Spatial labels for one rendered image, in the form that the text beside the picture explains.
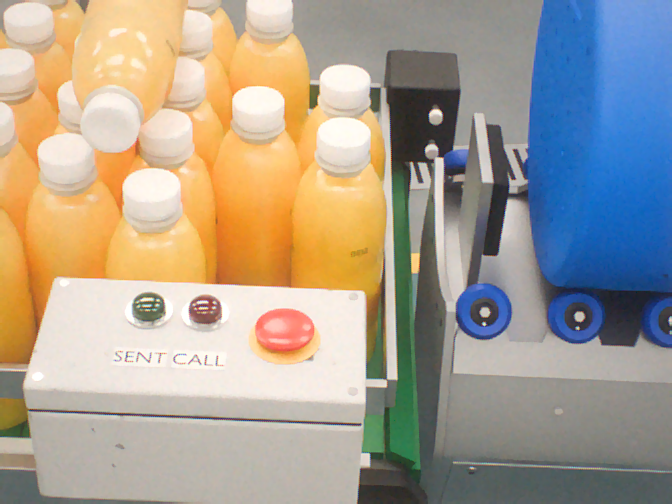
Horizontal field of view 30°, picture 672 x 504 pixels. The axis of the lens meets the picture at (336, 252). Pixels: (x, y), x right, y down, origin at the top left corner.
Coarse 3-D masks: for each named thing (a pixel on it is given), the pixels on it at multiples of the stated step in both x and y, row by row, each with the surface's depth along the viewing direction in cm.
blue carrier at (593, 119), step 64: (576, 0) 96; (640, 0) 87; (576, 64) 93; (640, 64) 86; (576, 128) 92; (640, 128) 86; (576, 192) 91; (640, 192) 88; (576, 256) 92; (640, 256) 92
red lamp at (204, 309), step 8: (200, 296) 78; (208, 296) 78; (192, 304) 77; (200, 304) 77; (208, 304) 77; (216, 304) 77; (192, 312) 77; (200, 312) 77; (208, 312) 77; (216, 312) 77; (192, 320) 77; (200, 320) 77; (208, 320) 77; (216, 320) 77
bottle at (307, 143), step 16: (320, 96) 99; (368, 96) 99; (320, 112) 99; (336, 112) 97; (352, 112) 97; (368, 112) 99; (304, 128) 100; (304, 144) 99; (384, 144) 101; (304, 160) 100; (384, 160) 101; (384, 176) 102
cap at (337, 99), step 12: (324, 72) 97; (336, 72) 98; (348, 72) 98; (360, 72) 98; (324, 84) 96; (336, 84) 96; (348, 84) 96; (360, 84) 96; (324, 96) 97; (336, 96) 96; (348, 96) 96; (360, 96) 96; (348, 108) 97
